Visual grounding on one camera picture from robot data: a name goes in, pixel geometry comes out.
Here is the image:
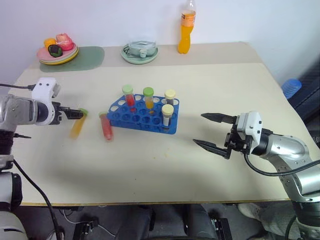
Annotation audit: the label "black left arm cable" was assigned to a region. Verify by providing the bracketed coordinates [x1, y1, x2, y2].
[0, 83, 65, 240]

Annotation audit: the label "orange toy fruit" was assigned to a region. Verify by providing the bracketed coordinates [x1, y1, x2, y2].
[43, 37, 57, 50]

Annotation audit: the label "stacked plates with toy food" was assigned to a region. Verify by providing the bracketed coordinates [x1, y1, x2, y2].
[36, 42, 78, 63]

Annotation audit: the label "dark toy fruit green leaves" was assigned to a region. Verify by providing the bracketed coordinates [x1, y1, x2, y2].
[47, 44, 64, 58]

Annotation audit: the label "thin white floor cable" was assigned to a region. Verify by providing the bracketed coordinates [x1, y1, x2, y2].
[47, 209, 117, 238]

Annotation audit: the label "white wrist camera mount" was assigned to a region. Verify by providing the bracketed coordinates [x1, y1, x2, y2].
[31, 77, 62, 126]
[235, 110, 264, 151]

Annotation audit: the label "pink toy peach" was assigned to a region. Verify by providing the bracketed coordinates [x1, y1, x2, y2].
[55, 32, 75, 52]

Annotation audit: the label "yellow liquid tube green cap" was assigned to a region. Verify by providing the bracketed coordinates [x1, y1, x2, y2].
[69, 107, 90, 140]

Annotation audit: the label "yellow plate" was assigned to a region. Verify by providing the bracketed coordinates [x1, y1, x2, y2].
[38, 45, 80, 66]

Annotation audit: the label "dark liquid tube cream cap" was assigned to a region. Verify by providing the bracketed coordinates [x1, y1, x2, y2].
[163, 89, 177, 106]

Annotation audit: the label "black floor box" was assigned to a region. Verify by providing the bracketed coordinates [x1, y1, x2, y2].
[72, 219, 99, 240]
[211, 217, 231, 239]

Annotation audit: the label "pale green plate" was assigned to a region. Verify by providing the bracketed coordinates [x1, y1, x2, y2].
[120, 44, 160, 66]

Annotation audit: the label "white shoe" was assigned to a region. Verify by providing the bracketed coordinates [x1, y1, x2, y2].
[237, 202, 264, 222]

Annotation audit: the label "orange soda bottle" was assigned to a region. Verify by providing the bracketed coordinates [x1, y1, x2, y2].
[177, 0, 197, 55]

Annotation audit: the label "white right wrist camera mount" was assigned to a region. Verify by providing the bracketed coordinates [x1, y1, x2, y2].
[235, 110, 264, 151]

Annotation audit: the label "blue test tube rack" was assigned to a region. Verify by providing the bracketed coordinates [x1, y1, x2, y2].
[106, 93, 181, 135]

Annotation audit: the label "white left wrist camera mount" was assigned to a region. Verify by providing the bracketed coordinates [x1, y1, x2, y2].
[31, 77, 62, 126]

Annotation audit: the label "green placemat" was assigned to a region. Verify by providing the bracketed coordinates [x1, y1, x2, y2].
[39, 45, 106, 74]

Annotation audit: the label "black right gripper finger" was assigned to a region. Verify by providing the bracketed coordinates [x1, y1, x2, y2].
[192, 138, 230, 158]
[200, 112, 237, 125]

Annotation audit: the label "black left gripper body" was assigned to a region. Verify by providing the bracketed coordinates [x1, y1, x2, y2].
[52, 101, 70, 125]

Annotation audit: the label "orange liquid tube green cap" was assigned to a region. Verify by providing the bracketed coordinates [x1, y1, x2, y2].
[142, 86, 155, 110]

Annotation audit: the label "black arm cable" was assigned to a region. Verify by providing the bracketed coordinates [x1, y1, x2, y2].
[243, 151, 320, 177]
[0, 83, 65, 240]

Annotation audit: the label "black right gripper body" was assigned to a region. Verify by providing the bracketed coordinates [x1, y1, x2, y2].
[223, 122, 252, 160]

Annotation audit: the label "grey trouser leg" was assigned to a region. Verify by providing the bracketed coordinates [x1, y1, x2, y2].
[258, 201, 300, 236]

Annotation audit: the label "black woven chair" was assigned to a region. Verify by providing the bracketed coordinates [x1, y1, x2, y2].
[287, 59, 320, 148]

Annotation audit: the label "grey liquid tube cream cap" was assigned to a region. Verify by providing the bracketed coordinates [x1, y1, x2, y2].
[161, 103, 175, 127]

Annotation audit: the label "red liquid tube green cap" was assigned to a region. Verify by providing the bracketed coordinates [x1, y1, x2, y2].
[121, 84, 137, 108]
[98, 111, 115, 143]

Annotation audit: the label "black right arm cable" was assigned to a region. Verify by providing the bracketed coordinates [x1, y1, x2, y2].
[243, 151, 320, 177]

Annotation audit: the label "blue water jug cap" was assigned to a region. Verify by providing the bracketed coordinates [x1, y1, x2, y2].
[280, 78, 302, 100]

